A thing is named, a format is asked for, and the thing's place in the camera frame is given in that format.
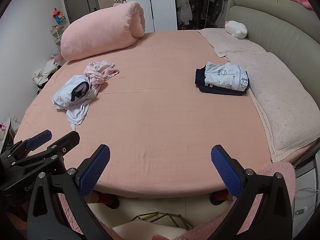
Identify white cartoon-print garment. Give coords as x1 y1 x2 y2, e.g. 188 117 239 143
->
204 62 250 92

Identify navy garment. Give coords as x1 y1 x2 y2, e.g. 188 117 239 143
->
195 67 208 85

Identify pink bed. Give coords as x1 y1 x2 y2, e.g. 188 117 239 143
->
14 29 320 201

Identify red blue plush toy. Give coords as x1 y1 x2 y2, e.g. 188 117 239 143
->
52 8 66 24

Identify glass door wardrobe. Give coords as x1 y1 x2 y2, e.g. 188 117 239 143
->
175 0 242 30

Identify pink fluffy robe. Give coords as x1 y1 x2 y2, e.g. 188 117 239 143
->
6 161 298 240

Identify light blue garment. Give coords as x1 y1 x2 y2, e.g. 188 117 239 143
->
52 75 92 110

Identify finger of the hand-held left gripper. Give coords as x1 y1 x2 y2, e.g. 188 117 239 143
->
0 131 81 181
0 129 53 165

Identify white trolley shelf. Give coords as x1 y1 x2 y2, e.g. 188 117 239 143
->
50 25 67 55

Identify white cable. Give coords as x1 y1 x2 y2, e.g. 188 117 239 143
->
294 187 320 199

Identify white nightstand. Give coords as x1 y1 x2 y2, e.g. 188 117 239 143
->
292 159 320 220

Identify grey door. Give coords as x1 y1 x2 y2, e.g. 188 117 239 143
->
62 0 100 23

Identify pile of white clothes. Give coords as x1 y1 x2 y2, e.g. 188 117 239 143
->
32 59 62 85

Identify white plush toy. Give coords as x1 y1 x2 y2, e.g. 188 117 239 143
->
224 20 248 39

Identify brass wire frame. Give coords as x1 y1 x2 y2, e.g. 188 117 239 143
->
129 211 194 230

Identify white wardrobe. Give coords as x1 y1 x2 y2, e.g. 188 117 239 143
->
122 0 177 33

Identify grey padded headboard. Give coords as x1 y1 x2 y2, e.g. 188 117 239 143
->
226 0 320 98

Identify red slipper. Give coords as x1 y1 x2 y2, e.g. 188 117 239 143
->
95 191 121 209
209 191 230 205

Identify rolled pink blanket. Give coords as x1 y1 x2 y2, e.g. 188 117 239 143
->
61 1 146 61

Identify white ribbed navy-trimmed garment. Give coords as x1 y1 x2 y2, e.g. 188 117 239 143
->
65 81 103 132

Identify navy white-striped pants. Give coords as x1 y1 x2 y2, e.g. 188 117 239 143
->
198 83 248 97

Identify pink patterned garment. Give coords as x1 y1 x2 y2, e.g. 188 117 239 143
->
83 61 120 87

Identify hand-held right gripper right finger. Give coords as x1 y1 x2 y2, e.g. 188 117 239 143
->
211 144 293 240

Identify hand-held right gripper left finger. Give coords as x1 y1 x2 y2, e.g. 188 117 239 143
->
27 144 111 240

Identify black metal rack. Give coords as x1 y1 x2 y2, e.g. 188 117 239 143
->
0 117 19 155

